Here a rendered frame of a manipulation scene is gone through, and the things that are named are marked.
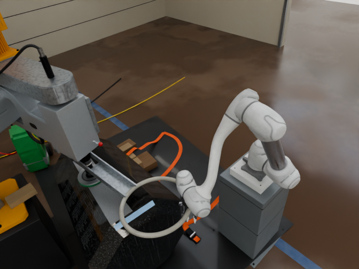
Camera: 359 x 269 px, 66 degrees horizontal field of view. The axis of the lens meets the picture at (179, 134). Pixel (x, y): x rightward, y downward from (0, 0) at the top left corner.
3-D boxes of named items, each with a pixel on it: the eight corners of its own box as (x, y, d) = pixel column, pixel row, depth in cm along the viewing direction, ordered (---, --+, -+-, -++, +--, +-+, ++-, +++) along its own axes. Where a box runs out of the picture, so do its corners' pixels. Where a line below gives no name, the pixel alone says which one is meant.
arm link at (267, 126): (281, 160, 196) (306, 181, 181) (264, 175, 195) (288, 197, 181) (259, 93, 138) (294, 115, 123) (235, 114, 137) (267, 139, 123)
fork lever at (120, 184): (51, 150, 207) (50, 146, 203) (71, 136, 219) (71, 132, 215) (122, 203, 189) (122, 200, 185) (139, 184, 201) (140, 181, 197)
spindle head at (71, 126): (47, 148, 205) (20, 97, 177) (70, 132, 219) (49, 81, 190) (79, 165, 189) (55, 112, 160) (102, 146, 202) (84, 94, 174)
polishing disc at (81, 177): (74, 173, 219) (73, 172, 218) (99, 161, 228) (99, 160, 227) (83, 190, 205) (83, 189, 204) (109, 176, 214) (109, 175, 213)
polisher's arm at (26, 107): (13, 131, 232) (-18, 79, 200) (37, 117, 246) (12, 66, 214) (70, 162, 197) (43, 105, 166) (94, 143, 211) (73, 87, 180)
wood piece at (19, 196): (11, 209, 204) (8, 205, 201) (7, 201, 210) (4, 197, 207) (37, 193, 215) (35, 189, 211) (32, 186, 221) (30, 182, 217)
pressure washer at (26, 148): (25, 157, 366) (-8, 102, 310) (53, 149, 374) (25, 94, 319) (24, 175, 340) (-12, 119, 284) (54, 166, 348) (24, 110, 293)
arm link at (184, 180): (174, 189, 168) (184, 204, 158) (171, 171, 158) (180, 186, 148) (190, 182, 170) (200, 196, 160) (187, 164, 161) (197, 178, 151)
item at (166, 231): (104, 218, 180) (102, 215, 178) (150, 170, 210) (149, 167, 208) (163, 253, 155) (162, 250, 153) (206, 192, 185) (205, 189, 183)
